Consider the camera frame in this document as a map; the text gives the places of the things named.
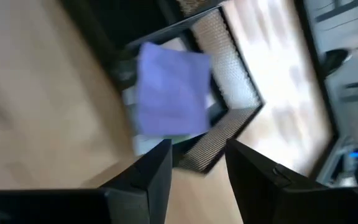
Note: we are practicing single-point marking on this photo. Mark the black mesh desk organizer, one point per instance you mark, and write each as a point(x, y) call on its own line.
point(225, 62)

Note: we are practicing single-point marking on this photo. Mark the black table frame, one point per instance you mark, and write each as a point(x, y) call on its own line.
point(319, 77)

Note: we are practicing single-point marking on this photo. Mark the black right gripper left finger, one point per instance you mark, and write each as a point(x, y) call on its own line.
point(73, 207)

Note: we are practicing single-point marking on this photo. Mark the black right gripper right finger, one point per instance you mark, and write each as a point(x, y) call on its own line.
point(291, 202)

